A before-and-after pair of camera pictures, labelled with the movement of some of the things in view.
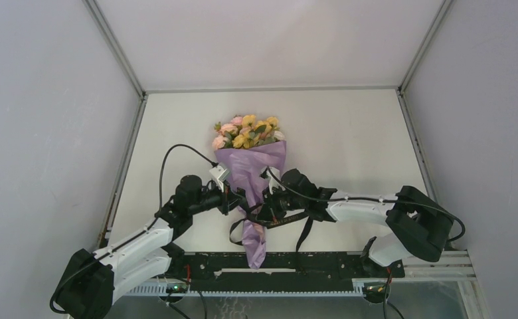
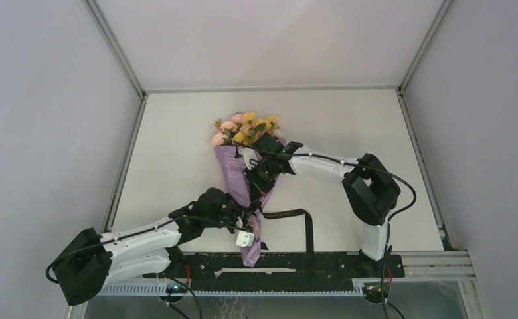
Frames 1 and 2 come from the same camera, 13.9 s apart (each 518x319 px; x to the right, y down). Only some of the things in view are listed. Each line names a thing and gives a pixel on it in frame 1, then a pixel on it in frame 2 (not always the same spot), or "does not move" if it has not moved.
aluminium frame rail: (236, 90) does not move
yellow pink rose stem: (273, 122) does not move
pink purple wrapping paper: (247, 167) does not move
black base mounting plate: (279, 268) does not move
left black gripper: (228, 200) -> (240, 214)
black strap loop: (271, 222) -> (309, 236)
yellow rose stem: (252, 131) does not move
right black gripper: (269, 208) -> (261, 187)
